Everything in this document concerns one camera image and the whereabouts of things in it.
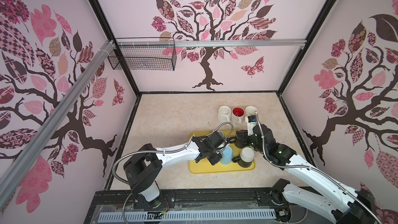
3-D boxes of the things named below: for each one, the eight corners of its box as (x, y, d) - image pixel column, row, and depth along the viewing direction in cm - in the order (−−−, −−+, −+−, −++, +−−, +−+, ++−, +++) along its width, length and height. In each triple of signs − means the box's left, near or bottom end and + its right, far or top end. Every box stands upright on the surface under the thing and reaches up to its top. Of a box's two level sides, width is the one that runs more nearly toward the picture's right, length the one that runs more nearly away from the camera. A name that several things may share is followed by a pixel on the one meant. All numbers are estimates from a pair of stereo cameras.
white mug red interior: (231, 124, 104) (233, 117, 98) (229, 114, 110) (231, 107, 103) (243, 124, 104) (246, 117, 98) (241, 114, 110) (243, 107, 103)
